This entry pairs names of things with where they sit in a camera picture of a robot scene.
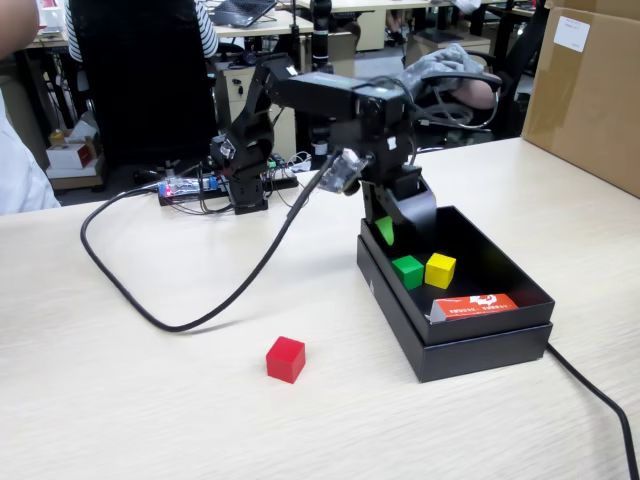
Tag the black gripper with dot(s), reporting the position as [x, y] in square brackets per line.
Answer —
[407, 180]

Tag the green wooden cube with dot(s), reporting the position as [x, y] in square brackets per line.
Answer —
[407, 272]

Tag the yellow wooden cube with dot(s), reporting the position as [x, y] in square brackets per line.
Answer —
[440, 271]

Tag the red wooden cube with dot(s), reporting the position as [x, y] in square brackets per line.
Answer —
[285, 361]

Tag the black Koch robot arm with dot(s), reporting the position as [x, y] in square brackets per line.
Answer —
[320, 95]

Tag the bare person forearm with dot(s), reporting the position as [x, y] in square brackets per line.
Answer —
[15, 25]

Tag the black cardboard box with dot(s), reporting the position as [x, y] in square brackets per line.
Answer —
[480, 250]

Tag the black open box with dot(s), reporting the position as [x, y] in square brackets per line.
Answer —
[480, 357]

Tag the large brown cardboard box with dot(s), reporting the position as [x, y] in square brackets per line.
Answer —
[590, 100]

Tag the red and white carton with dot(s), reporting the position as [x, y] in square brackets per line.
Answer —
[475, 306]

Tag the black board with coloured connectors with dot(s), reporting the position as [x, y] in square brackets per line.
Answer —
[285, 175]

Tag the beige plain cabinet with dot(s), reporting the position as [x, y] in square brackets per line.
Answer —
[345, 50]

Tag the thick black stand pole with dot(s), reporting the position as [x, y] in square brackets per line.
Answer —
[321, 35]

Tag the beige drawer cabinet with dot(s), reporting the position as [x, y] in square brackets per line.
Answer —
[230, 100]

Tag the motor controller board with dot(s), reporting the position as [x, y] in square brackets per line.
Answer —
[190, 189]

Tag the thin black stand pole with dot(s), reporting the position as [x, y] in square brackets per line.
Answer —
[295, 30]

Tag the black headset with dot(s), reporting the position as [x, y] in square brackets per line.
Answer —
[240, 60]

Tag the light wood office desk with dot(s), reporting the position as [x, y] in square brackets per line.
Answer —
[260, 31]

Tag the white paper label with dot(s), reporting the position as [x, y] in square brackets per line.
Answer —
[571, 34]

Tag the black laptop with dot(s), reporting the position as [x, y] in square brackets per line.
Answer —
[240, 10]

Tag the person in striped shirt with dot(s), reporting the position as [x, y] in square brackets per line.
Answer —
[206, 30]

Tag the black mesh office chair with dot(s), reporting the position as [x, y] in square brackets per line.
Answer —
[145, 75]

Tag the small white red carton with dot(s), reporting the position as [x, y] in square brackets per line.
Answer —
[65, 156]

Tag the person in white shirt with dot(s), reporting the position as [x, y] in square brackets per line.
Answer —
[20, 170]

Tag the small wrist camera board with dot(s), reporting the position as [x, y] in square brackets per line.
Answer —
[340, 172]

